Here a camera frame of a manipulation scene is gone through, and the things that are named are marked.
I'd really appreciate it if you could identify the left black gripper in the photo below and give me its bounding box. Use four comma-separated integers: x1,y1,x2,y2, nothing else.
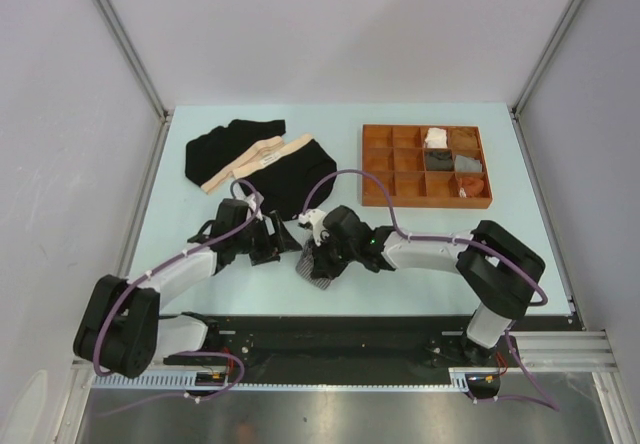
232,211,300,265

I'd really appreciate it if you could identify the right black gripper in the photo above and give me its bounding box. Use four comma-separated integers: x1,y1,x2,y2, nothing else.
308,229,358,280

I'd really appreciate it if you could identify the grey striped boxer underwear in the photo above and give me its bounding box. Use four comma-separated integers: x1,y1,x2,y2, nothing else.
295,239,332,291

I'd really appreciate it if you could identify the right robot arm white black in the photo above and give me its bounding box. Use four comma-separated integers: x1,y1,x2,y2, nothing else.
296,206,548,366

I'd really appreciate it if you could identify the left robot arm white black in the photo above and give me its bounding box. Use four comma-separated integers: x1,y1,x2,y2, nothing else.
72,197,302,378

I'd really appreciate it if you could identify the black underwear beige waistband front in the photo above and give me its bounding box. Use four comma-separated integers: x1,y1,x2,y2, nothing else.
233,134,337,221

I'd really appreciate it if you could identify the black underwear beige waistband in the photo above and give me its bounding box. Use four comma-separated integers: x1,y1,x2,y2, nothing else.
184,119,286,194
233,134,337,221

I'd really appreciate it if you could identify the black underwear beige waistband back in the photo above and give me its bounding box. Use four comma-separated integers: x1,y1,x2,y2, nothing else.
184,119,286,194

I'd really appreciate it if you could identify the wooden compartment tray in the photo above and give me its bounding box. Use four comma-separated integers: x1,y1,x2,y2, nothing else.
361,124,493,210

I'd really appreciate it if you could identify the dark grey rolled cloth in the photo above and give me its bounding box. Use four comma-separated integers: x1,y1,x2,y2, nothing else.
424,150,454,172

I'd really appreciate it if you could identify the white rolled cloth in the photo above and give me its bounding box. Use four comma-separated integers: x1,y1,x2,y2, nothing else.
424,127,448,149

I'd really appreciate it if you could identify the orange rolled cloth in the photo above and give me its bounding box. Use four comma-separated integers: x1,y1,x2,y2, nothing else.
457,176,485,198

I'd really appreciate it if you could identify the light grey rolled cloth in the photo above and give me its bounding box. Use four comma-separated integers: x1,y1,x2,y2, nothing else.
454,154,484,173

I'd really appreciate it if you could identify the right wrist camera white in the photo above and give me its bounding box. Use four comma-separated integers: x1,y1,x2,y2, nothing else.
298,209,326,246

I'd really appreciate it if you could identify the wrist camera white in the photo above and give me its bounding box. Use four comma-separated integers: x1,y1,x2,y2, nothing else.
298,209,326,246
242,193,264,221

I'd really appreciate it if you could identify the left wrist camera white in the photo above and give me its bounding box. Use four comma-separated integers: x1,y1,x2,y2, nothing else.
242,193,264,221

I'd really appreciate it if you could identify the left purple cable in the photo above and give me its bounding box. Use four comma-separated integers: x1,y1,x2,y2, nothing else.
92,179,266,415

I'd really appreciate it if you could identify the white slotted cable duct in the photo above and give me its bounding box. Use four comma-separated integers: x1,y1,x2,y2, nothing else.
92,368,500,393

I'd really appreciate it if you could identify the aluminium front rail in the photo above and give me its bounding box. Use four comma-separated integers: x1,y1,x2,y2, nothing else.
69,328,621,373

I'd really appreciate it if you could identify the left aluminium frame post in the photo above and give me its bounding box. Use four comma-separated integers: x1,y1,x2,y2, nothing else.
92,0,169,123

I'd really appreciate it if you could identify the aluminium frame post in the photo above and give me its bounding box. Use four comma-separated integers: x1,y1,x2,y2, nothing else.
511,0,586,118
92,0,169,123

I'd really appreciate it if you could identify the right aluminium frame post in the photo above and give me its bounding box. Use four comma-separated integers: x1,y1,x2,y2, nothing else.
511,0,586,118

